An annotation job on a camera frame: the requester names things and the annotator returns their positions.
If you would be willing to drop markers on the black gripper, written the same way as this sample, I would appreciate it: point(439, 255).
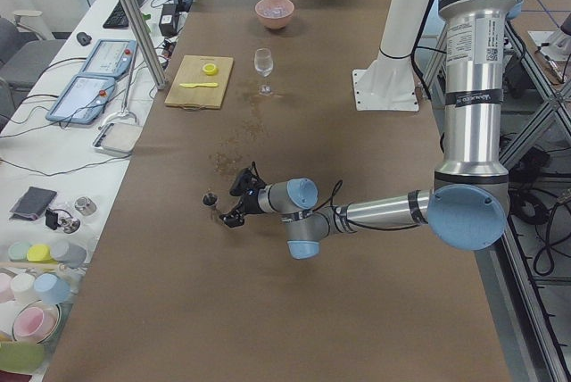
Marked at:
point(250, 203)

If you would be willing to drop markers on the steel jigger measuring cup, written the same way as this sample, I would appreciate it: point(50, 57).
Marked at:
point(209, 199)

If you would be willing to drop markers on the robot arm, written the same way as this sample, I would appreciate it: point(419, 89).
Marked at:
point(468, 205)

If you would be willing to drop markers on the clear wine glass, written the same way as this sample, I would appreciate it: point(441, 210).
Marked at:
point(263, 64)

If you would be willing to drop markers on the clear ice cubes pile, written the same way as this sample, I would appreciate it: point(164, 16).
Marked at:
point(274, 11)

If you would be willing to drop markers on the metal tray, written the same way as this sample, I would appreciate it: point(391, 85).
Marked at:
point(117, 139)

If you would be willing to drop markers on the bamboo cutting board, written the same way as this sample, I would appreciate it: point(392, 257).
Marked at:
point(190, 71)

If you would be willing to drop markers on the yellow plastic knife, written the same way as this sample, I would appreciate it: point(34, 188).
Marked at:
point(197, 85)

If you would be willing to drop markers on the small steel cup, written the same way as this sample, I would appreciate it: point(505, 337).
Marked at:
point(85, 206)

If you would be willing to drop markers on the yellow lemon slice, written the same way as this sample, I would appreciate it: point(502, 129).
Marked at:
point(210, 69)

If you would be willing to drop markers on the grey plastic cup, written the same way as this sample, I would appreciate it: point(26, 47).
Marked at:
point(72, 255)

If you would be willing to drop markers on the near teach pendant tablet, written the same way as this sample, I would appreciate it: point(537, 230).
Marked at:
point(83, 99)

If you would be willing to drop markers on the teach pendant tablet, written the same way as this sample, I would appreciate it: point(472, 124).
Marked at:
point(110, 57)
point(83, 99)

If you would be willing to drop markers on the blue plastic cup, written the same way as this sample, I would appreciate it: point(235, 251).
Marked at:
point(51, 289)

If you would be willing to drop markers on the yellow plastic cup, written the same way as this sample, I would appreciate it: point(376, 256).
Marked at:
point(40, 253)

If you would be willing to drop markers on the far teach pendant tablet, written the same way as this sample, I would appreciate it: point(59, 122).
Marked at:
point(110, 57)

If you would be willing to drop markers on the black power adapter box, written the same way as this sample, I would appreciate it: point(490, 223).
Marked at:
point(168, 24)

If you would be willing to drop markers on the green plastic cup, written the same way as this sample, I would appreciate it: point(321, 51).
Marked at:
point(18, 251)

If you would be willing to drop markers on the white plastic cup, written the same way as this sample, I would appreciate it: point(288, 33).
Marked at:
point(22, 286)

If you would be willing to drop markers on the pink bowl on plate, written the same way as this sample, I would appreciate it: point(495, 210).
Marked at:
point(35, 323)

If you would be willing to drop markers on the black computer mouse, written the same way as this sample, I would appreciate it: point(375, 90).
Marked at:
point(83, 38)

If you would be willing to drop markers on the pink plastic cup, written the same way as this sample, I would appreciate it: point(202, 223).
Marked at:
point(6, 293)

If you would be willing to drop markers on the green bowl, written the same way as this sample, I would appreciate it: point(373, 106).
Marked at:
point(21, 357)

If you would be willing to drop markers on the grey office chair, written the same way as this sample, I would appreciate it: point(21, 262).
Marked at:
point(25, 53)

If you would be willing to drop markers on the black small device with cable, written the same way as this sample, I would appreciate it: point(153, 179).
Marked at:
point(52, 219)

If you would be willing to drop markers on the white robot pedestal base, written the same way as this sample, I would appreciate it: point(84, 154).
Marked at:
point(387, 84)

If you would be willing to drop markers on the aluminium frame post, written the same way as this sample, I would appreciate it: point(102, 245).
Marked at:
point(139, 28)

